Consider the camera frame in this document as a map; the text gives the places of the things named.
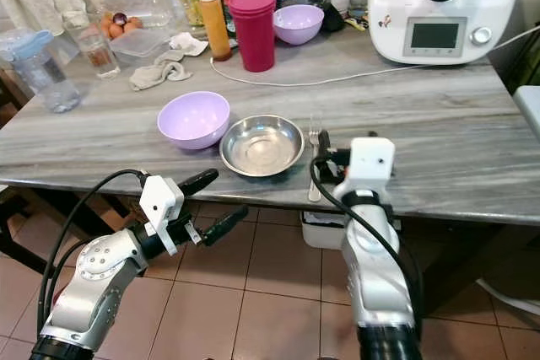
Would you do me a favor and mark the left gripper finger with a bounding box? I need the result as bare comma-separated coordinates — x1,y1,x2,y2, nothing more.
202,205,251,248
176,169,220,197

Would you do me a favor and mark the silver metal fork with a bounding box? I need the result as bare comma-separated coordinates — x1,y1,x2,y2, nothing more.
306,115,324,203

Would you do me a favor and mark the stainless steel bowl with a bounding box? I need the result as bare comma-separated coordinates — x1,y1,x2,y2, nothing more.
219,114,306,179

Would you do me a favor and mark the large lilac plastic bowl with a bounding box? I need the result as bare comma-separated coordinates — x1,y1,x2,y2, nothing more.
157,91,231,152

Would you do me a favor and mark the white plastic bin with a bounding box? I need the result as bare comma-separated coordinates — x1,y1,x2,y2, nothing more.
299,210,348,251

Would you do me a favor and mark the beige crumpled cloth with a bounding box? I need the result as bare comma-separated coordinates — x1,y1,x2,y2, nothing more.
128,32,210,92

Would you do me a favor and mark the small lilac plastic bowl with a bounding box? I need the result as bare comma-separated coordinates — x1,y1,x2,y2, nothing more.
273,4,326,46

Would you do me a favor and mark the maroon lidded plastic tumbler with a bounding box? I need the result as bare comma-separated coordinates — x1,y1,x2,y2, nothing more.
228,0,278,73

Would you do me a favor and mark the white kitchen cooking machine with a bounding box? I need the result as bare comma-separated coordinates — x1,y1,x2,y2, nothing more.
368,0,523,67

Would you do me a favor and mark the clear plastic food container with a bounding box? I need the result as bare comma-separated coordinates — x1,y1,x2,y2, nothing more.
109,28,175,68

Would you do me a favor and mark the orange sauce squeeze bottle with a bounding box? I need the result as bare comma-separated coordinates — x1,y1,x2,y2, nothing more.
197,0,232,62

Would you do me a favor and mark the white plastic object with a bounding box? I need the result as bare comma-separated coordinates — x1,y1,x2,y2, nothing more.
514,85,540,143

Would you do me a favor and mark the clear drinking glass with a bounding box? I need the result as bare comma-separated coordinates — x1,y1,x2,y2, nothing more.
73,25,122,80

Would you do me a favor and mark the clear jug with blue lid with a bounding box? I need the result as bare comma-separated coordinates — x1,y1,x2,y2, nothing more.
1,29,83,115

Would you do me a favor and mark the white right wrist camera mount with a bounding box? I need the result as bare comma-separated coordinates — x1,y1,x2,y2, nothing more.
336,136,397,201

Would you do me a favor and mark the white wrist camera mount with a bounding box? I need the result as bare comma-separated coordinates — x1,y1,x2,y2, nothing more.
336,136,397,201
138,175,187,257

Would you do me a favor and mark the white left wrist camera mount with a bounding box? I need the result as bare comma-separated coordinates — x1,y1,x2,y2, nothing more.
138,175,187,257

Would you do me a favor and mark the white power cable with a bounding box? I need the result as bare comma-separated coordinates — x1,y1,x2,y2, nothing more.
208,24,540,89

